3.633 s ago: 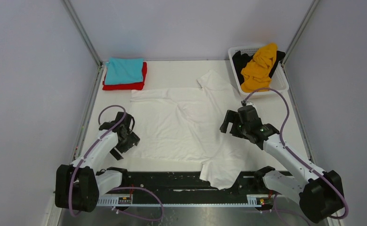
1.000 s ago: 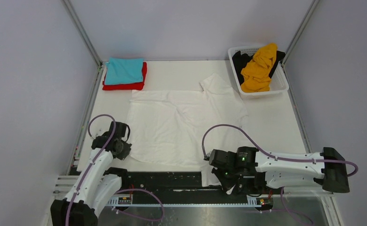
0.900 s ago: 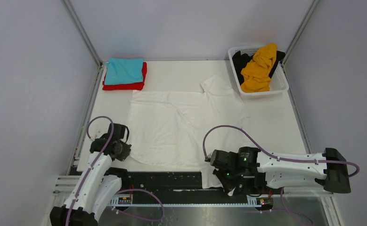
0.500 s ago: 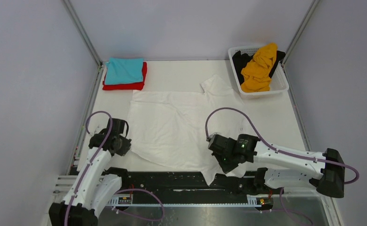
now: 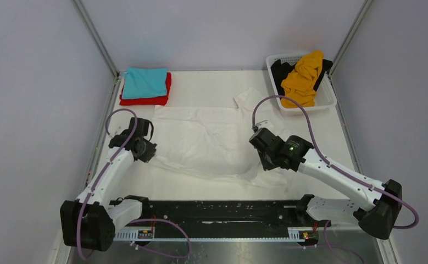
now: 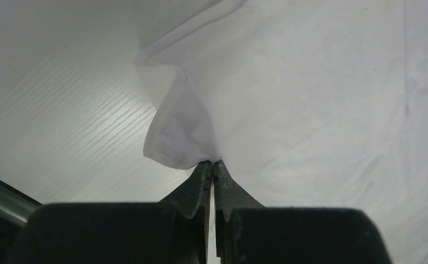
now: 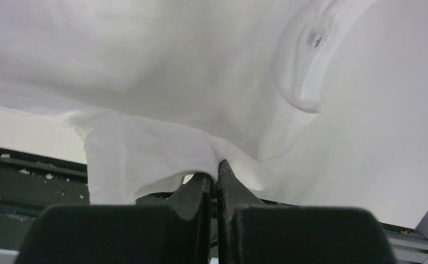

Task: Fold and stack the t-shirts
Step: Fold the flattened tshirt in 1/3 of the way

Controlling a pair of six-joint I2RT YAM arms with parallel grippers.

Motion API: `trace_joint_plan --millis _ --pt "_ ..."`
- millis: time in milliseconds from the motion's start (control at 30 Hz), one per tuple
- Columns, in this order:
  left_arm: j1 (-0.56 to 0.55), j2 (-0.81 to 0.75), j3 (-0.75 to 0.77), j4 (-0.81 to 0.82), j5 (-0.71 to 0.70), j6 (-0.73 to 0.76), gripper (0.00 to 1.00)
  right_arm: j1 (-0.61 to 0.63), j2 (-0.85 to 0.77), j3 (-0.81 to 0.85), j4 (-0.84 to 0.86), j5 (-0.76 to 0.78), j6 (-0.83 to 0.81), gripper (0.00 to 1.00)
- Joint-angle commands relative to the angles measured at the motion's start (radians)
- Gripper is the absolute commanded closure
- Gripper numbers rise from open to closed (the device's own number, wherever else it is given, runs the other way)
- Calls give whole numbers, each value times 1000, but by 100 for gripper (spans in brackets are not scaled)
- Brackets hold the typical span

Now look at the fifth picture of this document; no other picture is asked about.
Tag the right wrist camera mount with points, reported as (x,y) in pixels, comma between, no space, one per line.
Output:
(263,124)

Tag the white slotted cable duct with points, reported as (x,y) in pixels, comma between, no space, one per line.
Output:
(142,234)

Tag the right metal frame post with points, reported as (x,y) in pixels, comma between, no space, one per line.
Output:
(351,34)

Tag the black t shirt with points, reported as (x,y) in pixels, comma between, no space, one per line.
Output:
(281,70)

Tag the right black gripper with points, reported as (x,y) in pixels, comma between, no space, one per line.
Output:
(265,161)

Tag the white t shirt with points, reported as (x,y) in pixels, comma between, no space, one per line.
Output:
(213,142)

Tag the folded cyan t shirt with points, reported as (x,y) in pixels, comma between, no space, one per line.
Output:
(144,83)

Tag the yellow t shirt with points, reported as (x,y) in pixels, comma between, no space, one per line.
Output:
(299,83)

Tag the metal frame post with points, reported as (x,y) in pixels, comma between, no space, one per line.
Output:
(351,34)
(89,25)

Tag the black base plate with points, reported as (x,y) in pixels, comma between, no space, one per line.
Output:
(232,219)

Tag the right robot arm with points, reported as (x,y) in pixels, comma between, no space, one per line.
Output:
(371,204)

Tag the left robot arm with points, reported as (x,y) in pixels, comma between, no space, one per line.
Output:
(92,220)

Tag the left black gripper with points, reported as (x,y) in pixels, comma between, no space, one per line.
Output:
(149,154)

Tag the white plastic basket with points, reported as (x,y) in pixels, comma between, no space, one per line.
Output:
(325,96)

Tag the folded red t shirt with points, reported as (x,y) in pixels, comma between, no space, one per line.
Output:
(155,101)

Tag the left metal frame post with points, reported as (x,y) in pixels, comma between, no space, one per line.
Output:
(89,25)

